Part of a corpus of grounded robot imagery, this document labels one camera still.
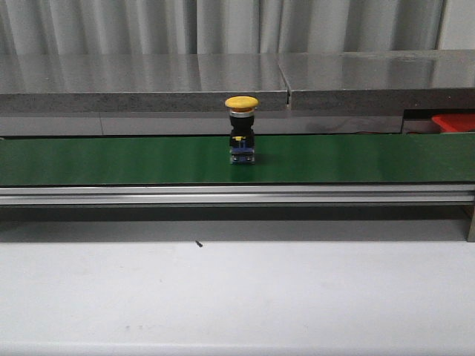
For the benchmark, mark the aluminium conveyor frame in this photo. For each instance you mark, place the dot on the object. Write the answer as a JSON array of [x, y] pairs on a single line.
[[237, 203]]

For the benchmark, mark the yellow push button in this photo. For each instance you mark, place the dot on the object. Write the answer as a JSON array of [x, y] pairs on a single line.
[[242, 137]]

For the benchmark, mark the grey stone counter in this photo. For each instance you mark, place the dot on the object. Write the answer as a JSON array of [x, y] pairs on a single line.
[[298, 93]]

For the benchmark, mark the green conveyor belt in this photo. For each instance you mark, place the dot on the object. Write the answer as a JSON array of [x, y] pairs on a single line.
[[175, 160]]

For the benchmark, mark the white pleated curtain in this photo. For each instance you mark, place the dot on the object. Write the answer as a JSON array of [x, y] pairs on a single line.
[[205, 27]]

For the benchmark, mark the red plastic bin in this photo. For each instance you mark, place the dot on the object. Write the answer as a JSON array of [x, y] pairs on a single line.
[[455, 122]]

